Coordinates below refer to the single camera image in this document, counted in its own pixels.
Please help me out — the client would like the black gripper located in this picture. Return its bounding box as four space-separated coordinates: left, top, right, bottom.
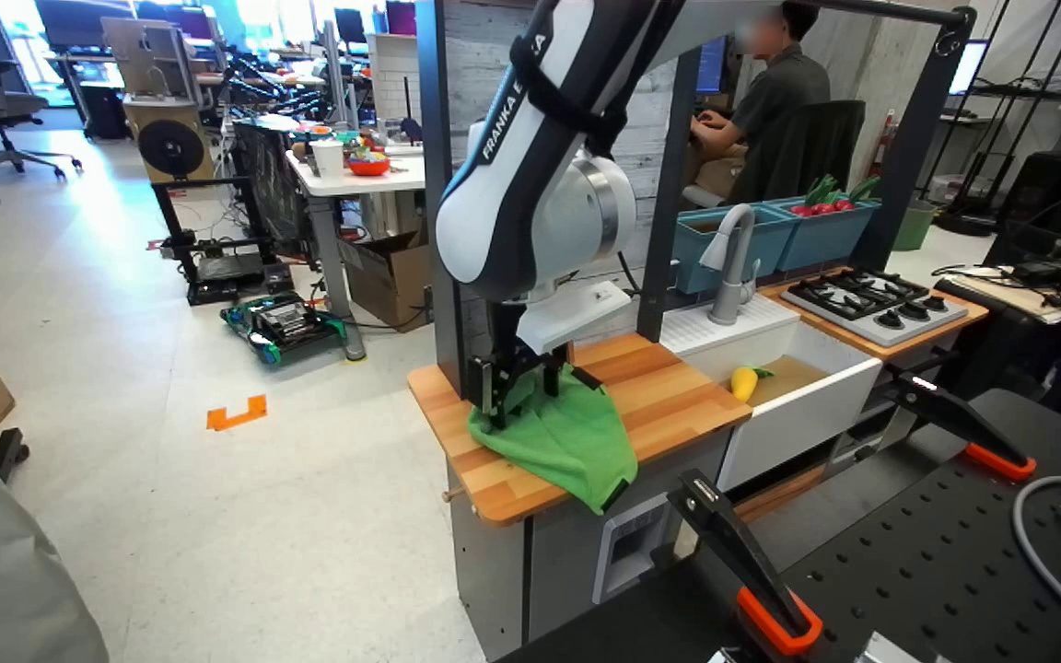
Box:
474 296 575 436

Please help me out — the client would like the green cloth towel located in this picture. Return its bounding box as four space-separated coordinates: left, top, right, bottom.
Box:
464 364 641 519

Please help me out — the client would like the wooden kitchen countertop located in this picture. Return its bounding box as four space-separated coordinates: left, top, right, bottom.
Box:
406 330 755 531

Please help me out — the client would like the open brown cardboard box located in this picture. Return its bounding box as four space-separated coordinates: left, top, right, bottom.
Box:
341 233 435 330

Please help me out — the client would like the grey kitchen cabinet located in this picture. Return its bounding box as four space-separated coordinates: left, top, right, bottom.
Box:
443 447 728 663

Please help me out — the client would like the yellow toy corn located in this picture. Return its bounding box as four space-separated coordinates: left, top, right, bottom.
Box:
724 361 777 404

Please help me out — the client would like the blue plastic bin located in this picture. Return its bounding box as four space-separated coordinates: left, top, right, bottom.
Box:
674 202 798 297
774 200 885 279

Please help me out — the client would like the grey toy faucet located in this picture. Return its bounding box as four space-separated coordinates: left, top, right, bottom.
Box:
695 200 763 326

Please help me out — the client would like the green wheeled floor robot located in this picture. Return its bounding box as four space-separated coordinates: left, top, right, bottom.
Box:
218 290 356 368

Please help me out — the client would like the white table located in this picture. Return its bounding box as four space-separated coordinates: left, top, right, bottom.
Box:
285 142 430 364

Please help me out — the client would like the red bowl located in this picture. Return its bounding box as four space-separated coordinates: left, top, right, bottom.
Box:
341 146 395 182

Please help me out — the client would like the white toy sink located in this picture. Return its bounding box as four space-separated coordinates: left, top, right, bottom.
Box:
656 290 887 493

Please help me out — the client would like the white cup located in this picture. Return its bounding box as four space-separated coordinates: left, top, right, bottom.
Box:
304 137 347 182

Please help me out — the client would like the black metal stand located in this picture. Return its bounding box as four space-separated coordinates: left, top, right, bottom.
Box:
151 177 293 308

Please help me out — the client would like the grey wood backsplash panel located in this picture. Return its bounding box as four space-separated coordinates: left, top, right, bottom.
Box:
443 0 685 372

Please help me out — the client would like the grey toy stove top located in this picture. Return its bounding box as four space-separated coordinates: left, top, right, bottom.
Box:
783 265 974 351

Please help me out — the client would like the person in dark shirt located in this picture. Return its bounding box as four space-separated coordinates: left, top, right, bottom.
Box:
690 0 836 207

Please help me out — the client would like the wooden box with black disc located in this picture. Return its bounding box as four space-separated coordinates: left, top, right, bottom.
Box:
121 101 221 189

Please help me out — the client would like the beige framed box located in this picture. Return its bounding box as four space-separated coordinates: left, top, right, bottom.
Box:
104 16 203 107

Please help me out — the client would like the grey fabric covered object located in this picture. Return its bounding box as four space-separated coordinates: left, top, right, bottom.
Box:
0 403 112 663

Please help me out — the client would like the black office chair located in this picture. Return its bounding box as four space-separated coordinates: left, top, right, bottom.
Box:
0 34 86 182

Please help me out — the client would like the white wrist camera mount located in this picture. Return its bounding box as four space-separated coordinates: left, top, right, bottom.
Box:
511 275 632 361

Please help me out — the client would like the black metal frame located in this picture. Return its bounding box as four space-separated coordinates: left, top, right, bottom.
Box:
414 0 980 403

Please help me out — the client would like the black clamp orange handle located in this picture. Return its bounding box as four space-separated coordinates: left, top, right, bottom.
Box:
885 364 1041 485
665 476 829 663

